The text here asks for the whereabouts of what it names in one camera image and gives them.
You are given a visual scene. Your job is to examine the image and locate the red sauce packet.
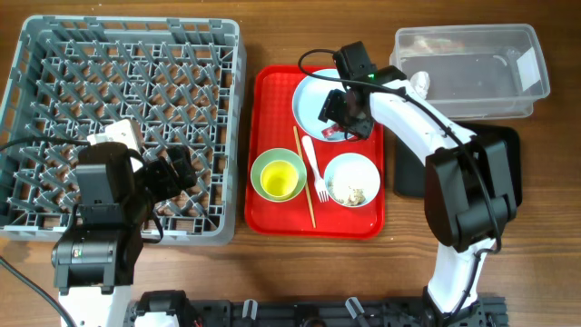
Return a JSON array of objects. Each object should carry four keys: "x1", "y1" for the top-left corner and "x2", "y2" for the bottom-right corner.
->
[{"x1": 321, "y1": 124, "x2": 345, "y2": 140}]

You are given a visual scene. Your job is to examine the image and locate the small light blue bowl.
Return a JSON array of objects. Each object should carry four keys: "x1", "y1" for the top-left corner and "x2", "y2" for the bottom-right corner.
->
[{"x1": 324, "y1": 153, "x2": 381, "y2": 208}]

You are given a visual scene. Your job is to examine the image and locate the food scraps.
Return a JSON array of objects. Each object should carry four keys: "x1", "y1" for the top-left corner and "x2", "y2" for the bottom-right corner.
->
[{"x1": 329, "y1": 173, "x2": 366, "y2": 206}]

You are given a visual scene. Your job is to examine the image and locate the yellow cup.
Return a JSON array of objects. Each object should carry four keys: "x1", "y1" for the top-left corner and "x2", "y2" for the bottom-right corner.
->
[{"x1": 260, "y1": 160, "x2": 299, "y2": 201}]

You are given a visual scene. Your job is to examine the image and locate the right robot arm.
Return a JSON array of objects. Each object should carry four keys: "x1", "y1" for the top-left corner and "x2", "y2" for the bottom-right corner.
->
[{"x1": 319, "y1": 42, "x2": 518, "y2": 322}]

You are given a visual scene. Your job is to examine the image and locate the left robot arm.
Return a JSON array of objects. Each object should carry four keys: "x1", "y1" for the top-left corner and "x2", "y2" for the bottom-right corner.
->
[{"x1": 52, "y1": 142, "x2": 196, "y2": 326}]

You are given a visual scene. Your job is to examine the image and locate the grey dishwasher rack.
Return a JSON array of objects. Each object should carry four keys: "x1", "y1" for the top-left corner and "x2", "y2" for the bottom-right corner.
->
[{"x1": 1, "y1": 15, "x2": 246, "y2": 246}]

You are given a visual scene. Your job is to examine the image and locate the large light blue plate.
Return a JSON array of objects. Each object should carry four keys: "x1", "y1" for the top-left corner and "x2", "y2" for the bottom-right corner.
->
[{"x1": 292, "y1": 76, "x2": 346, "y2": 143}]

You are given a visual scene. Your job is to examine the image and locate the wooden chopstick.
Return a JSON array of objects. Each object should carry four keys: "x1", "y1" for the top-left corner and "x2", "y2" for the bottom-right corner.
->
[{"x1": 292, "y1": 125, "x2": 317, "y2": 229}]

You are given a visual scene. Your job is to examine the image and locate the crumpled white napkin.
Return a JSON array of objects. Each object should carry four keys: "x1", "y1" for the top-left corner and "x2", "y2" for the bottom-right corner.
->
[{"x1": 410, "y1": 71, "x2": 430, "y2": 99}]

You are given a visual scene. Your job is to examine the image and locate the black tray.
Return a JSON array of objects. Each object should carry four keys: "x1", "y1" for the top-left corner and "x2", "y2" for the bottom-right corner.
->
[{"x1": 394, "y1": 122, "x2": 523, "y2": 206}]

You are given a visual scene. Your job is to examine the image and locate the white plastic fork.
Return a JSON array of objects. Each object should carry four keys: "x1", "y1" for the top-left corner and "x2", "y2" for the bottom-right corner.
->
[{"x1": 300, "y1": 135, "x2": 330, "y2": 203}]

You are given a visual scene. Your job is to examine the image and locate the green bowl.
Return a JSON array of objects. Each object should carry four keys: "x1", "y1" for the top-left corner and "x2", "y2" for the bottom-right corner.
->
[{"x1": 251, "y1": 148, "x2": 307, "y2": 203}]

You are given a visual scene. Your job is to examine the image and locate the red plastic tray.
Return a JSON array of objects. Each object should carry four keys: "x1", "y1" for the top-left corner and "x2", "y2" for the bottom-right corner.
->
[{"x1": 244, "y1": 65, "x2": 385, "y2": 240}]

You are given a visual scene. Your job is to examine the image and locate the clear plastic bin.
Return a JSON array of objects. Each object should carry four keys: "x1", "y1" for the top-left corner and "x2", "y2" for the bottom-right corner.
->
[{"x1": 389, "y1": 24, "x2": 550, "y2": 120}]

